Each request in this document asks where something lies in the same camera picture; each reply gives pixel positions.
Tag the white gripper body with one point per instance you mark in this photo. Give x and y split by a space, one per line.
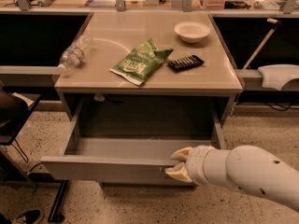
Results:
195 164

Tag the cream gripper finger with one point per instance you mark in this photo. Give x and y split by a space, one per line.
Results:
179 172
182 154

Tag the grey top drawer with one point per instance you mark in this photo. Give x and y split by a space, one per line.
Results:
129 140

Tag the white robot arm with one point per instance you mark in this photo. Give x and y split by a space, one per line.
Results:
246 169

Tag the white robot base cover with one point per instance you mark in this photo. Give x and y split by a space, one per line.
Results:
276 76

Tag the grey drawer cabinet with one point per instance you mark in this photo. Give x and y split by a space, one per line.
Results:
115 34

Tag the black snack bar wrapper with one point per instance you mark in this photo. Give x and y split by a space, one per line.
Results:
186 63

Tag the green chip bag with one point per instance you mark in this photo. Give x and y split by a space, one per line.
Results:
141 62

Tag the white bowl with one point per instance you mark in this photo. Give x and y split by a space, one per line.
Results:
191 31

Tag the black metal table leg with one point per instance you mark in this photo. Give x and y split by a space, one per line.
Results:
56 215

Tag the clear plastic water bottle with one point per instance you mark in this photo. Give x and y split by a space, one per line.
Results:
75 54

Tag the black and white sneaker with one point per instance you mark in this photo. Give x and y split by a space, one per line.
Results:
28 217

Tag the grey angled rod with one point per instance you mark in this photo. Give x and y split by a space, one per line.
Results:
275 24

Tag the dark chair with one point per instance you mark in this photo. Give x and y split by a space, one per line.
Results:
15 110

